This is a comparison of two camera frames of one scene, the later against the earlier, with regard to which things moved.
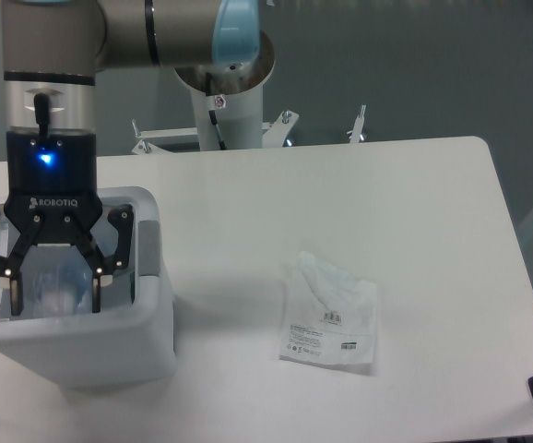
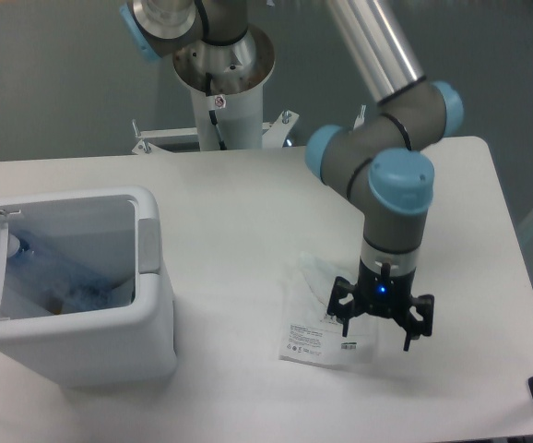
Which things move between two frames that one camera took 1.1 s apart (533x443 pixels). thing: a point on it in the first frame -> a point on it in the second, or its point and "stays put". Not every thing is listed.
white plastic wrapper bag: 329,317 stays put
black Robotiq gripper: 52,199 -> 384,294
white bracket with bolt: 276,131 stays put
